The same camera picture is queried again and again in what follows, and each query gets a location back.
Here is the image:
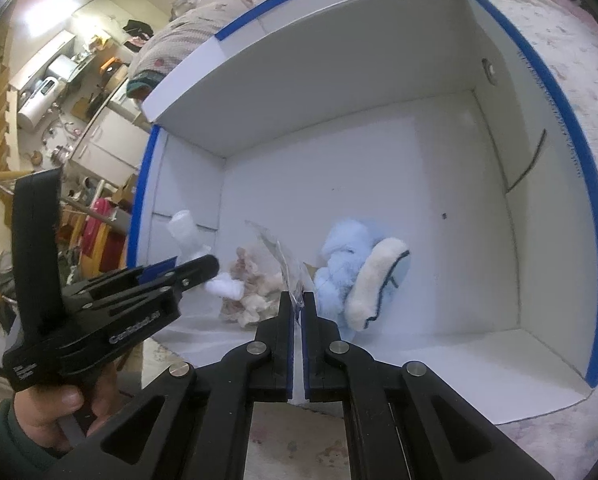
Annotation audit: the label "person's left forearm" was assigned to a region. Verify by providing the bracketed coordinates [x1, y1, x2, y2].
[0, 397, 60, 480]

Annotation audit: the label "white wall cabinets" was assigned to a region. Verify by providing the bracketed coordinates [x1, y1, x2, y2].
[9, 30, 77, 91]

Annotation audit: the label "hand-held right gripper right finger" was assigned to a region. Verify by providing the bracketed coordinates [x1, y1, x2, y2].
[301, 291, 555, 480]

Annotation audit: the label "beige patterned quilt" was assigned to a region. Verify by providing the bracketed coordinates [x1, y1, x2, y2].
[129, 0, 360, 96]

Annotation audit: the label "red plastic object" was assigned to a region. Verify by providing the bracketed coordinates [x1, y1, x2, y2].
[81, 199, 130, 271]

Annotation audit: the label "person's left hand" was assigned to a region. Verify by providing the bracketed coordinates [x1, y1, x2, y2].
[14, 360, 120, 456]

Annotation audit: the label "white base cabinets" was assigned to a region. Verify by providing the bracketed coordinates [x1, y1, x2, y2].
[71, 105, 150, 181]

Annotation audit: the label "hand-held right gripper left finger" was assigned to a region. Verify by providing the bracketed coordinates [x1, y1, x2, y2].
[44, 291, 296, 480]

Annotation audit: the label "cardboard box on floor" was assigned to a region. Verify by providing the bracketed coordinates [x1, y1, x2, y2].
[114, 175, 140, 202]

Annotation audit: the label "blue cardboard box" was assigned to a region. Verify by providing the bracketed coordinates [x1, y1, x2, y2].
[126, 0, 598, 426]

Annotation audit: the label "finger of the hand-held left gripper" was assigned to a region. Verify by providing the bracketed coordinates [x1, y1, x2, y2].
[94, 254, 221, 306]
[63, 255, 180, 297]

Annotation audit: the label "white sock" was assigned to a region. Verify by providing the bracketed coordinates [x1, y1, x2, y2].
[166, 209, 246, 302]

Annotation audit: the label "light blue plush toy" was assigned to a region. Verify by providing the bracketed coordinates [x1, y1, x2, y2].
[313, 218, 411, 343]

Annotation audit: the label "white water heater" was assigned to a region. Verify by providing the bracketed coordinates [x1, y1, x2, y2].
[18, 92, 54, 131]

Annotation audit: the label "dark hanging garment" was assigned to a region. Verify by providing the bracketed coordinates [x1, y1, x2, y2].
[123, 19, 155, 41]

